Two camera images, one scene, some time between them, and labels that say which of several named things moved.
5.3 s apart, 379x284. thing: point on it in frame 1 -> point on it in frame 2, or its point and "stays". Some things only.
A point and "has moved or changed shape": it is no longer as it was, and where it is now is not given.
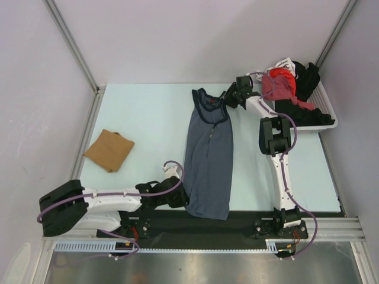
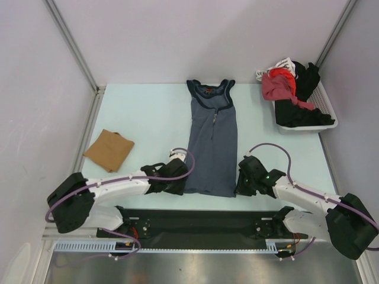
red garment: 285,71 stays
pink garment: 279,87 stays
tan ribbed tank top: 109,150 stays
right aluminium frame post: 349,9 stays
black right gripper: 229,102 -> 240,189
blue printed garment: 208,176 has moved or changed shape
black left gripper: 183,200 -> 178,189
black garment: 307,78 stays
